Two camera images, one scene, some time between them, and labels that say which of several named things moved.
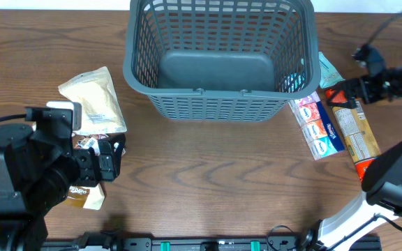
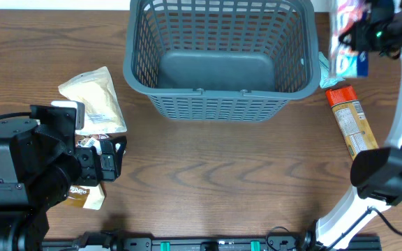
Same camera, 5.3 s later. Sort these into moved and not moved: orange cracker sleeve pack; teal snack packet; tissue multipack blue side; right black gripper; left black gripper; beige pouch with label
Moved: right black gripper; tissue multipack blue side
Not moved: beige pouch with label; orange cracker sleeve pack; teal snack packet; left black gripper
